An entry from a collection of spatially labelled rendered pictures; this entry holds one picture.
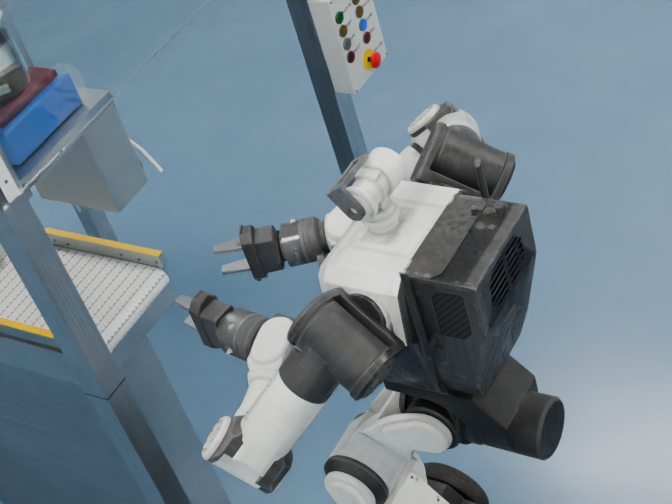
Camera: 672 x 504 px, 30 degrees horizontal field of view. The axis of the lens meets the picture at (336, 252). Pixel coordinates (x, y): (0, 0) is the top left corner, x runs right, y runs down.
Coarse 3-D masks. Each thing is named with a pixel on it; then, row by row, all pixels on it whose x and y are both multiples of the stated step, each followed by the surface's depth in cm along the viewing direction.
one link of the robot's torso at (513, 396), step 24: (384, 384) 221; (504, 384) 216; (528, 384) 218; (456, 408) 215; (480, 408) 212; (504, 408) 214; (528, 408) 214; (552, 408) 215; (480, 432) 216; (504, 432) 213; (528, 432) 213; (552, 432) 217; (528, 456) 217
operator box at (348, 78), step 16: (320, 0) 284; (336, 0) 285; (320, 16) 287; (352, 16) 292; (368, 16) 298; (320, 32) 290; (336, 32) 288; (352, 32) 293; (336, 48) 291; (352, 48) 294; (384, 48) 307; (336, 64) 295; (352, 64) 295; (336, 80) 299; (352, 80) 296
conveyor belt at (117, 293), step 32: (0, 256) 288; (64, 256) 282; (96, 256) 279; (0, 288) 279; (96, 288) 270; (128, 288) 268; (160, 288) 269; (32, 320) 268; (96, 320) 262; (128, 320) 262
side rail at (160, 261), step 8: (56, 240) 284; (64, 240) 282; (72, 240) 280; (80, 240) 279; (80, 248) 281; (88, 248) 279; (96, 248) 278; (104, 248) 276; (112, 248) 274; (112, 256) 277; (120, 256) 275; (128, 256) 273; (136, 256) 272; (144, 256) 270; (152, 256) 268; (160, 256) 268; (152, 264) 271; (160, 264) 269
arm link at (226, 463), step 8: (256, 384) 214; (264, 384) 213; (248, 392) 213; (256, 392) 212; (248, 400) 211; (240, 408) 210; (248, 408) 209; (224, 456) 199; (216, 464) 201; (224, 464) 200; (232, 464) 200; (240, 464) 200; (232, 472) 201; (240, 472) 200; (248, 472) 200; (248, 480) 201
